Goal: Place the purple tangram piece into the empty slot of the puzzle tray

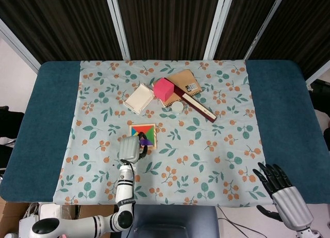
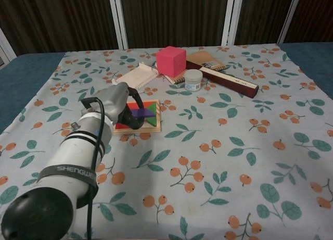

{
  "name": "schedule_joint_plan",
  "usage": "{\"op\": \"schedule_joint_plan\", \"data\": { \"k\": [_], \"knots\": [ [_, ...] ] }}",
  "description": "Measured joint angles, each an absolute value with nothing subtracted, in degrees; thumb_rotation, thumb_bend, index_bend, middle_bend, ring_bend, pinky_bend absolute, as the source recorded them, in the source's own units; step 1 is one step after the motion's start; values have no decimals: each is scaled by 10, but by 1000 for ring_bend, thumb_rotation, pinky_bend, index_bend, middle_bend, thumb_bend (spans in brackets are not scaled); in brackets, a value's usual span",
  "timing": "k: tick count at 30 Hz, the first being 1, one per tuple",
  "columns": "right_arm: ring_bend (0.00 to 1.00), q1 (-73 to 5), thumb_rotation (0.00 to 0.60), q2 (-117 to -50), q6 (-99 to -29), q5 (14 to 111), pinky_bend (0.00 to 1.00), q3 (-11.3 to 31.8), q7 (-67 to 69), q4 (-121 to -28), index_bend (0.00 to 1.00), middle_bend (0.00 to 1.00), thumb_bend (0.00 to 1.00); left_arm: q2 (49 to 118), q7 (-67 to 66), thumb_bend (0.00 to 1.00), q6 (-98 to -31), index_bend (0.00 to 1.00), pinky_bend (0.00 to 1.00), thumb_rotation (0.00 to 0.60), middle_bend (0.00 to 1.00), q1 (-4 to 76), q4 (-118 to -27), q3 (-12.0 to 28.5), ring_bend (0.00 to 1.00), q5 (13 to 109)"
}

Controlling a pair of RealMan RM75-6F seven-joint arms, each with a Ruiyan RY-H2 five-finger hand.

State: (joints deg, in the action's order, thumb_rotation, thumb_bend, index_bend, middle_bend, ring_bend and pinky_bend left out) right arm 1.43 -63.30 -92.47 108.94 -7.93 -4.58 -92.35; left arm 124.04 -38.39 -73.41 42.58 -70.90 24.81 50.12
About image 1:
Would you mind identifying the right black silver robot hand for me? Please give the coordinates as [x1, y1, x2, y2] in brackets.
[252, 162, 315, 231]

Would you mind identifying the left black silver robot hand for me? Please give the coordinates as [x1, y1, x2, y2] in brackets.
[118, 134, 150, 163]

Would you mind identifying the red triangle puzzle piece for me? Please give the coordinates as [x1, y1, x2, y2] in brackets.
[133, 126, 153, 135]

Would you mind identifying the green triangle puzzle piece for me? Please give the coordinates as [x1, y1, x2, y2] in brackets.
[143, 128, 155, 148]

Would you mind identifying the wooden tangram tray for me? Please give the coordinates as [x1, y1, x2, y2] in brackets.
[128, 123, 158, 151]

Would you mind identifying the white plastic box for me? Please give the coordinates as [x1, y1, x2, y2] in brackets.
[123, 83, 155, 116]

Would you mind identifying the floral leaf print tablecloth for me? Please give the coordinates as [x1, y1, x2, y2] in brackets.
[53, 59, 274, 207]

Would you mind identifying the small white round lid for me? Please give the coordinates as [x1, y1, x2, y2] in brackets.
[172, 100, 185, 115]

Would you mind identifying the pink cube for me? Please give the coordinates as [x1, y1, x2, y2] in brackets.
[153, 77, 177, 101]

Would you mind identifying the brown cardboard box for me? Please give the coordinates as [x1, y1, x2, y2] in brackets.
[0, 200, 29, 238]
[61, 204, 116, 222]

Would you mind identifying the dark red long box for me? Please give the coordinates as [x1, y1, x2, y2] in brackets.
[164, 77, 218, 124]

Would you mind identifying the dark grey chair seat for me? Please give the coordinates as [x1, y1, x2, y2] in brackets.
[126, 204, 220, 238]

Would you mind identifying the teal fabric table cover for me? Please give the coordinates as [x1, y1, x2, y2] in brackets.
[0, 59, 330, 205]

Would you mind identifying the brown kraft spiral notebook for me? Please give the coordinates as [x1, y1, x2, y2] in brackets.
[153, 69, 203, 108]

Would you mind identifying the black equipment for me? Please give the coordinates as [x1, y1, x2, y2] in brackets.
[307, 79, 330, 113]

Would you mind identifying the black chair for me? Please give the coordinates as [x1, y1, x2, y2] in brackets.
[0, 106, 26, 171]

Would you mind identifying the black cable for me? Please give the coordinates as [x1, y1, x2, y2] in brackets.
[218, 205, 261, 238]

